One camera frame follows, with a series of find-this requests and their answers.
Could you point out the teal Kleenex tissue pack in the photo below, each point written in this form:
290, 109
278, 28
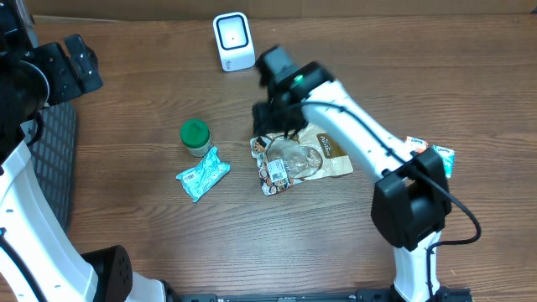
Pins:
448, 156

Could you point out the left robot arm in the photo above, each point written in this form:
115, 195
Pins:
37, 258

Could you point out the beige paper pouch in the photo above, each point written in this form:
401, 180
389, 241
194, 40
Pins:
309, 155

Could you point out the white barcode scanner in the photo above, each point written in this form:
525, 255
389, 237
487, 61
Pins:
234, 41

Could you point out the grey plastic mesh basket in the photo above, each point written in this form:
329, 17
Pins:
53, 156

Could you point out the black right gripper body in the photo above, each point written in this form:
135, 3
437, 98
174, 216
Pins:
273, 118

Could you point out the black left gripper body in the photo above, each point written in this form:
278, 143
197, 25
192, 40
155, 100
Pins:
65, 81

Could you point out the teal snack packet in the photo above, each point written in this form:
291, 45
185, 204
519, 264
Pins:
200, 179

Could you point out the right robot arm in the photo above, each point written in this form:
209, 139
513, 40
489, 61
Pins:
410, 202

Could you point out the orange snack packet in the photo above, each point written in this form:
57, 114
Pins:
417, 144

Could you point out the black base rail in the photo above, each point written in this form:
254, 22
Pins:
361, 295

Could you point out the green capped bottle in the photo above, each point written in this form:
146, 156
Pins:
196, 136

